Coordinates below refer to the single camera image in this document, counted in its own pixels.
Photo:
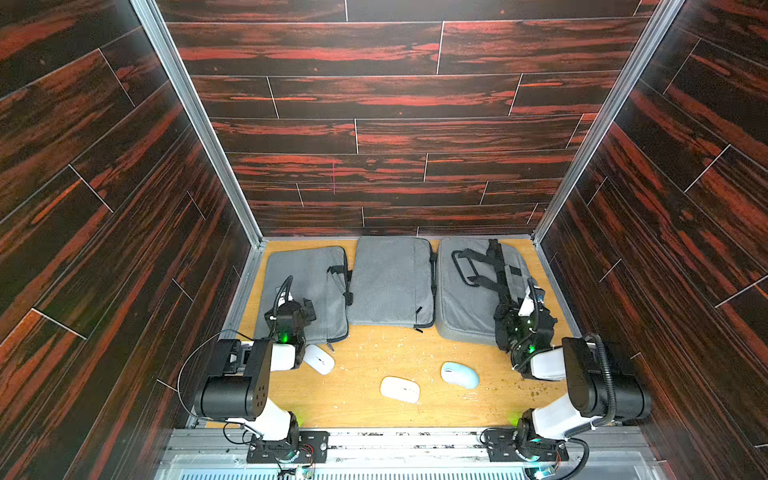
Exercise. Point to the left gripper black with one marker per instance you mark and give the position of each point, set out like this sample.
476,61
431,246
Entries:
294,315

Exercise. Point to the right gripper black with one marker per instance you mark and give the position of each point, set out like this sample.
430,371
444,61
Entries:
522,324

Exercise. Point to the grey bag with straps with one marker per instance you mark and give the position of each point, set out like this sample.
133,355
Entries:
464,313

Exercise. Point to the light blue mouse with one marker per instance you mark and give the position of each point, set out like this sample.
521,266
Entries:
459,375

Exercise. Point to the grey laptop sleeve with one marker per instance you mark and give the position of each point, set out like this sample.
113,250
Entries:
393,283

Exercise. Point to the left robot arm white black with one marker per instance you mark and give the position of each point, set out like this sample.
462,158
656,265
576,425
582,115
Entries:
235,383

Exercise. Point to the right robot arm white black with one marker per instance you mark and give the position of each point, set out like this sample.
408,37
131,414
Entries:
601,388

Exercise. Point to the left white mouse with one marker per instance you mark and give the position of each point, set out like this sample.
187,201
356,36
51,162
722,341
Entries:
318,359

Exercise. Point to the white mouse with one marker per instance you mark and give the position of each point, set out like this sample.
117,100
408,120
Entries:
318,359
400,389

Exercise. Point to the left grey laptop bag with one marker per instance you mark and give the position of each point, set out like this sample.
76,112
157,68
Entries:
319,275

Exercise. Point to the middle white mouse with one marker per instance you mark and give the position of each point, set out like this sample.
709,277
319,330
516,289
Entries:
400,389

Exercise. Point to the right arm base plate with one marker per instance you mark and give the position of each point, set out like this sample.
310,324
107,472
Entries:
509,445

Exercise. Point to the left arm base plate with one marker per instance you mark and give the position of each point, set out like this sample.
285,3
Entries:
300,446

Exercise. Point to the front aluminium rail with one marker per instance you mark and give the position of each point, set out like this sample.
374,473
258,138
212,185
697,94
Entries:
409,453

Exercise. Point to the left aluminium corner post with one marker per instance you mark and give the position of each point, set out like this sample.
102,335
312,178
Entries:
162,42

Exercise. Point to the aluminium corner post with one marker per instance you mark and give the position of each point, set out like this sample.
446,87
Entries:
162,42
647,44

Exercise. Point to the right aluminium corner post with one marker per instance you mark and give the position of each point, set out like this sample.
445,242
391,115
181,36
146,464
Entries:
647,44

